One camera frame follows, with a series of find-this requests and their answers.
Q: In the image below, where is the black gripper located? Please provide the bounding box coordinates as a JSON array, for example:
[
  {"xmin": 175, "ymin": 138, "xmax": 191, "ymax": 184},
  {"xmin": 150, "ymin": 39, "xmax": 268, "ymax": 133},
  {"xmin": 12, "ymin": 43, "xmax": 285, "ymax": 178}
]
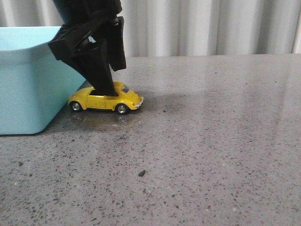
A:
[{"xmin": 48, "ymin": 0, "xmax": 126, "ymax": 96}]

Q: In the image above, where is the light blue plastic box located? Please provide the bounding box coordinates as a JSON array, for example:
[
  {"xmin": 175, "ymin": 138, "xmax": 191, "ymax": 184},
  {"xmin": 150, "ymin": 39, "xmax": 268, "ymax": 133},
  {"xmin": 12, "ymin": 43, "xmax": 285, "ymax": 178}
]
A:
[{"xmin": 0, "ymin": 26, "xmax": 85, "ymax": 135}]

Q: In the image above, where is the small black debris piece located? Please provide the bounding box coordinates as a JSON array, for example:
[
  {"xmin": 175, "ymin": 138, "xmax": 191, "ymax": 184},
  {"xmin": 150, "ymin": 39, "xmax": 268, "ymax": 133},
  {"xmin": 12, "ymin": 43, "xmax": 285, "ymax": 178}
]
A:
[{"xmin": 138, "ymin": 170, "xmax": 146, "ymax": 177}]

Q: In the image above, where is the white pleated curtain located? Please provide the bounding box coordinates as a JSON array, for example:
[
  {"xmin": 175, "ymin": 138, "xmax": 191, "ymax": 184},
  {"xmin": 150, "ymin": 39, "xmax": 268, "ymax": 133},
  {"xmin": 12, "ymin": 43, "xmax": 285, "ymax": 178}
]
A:
[{"xmin": 0, "ymin": 0, "xmax": 301, "ymax": 58}]

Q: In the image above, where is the yellow toy beetle car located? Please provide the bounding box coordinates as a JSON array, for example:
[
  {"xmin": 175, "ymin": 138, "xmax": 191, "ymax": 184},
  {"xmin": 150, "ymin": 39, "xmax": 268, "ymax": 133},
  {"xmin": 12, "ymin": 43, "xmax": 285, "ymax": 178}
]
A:
[{"xmin": 68, "ymin": 81, "xmax": 143, "ymax": 114}]

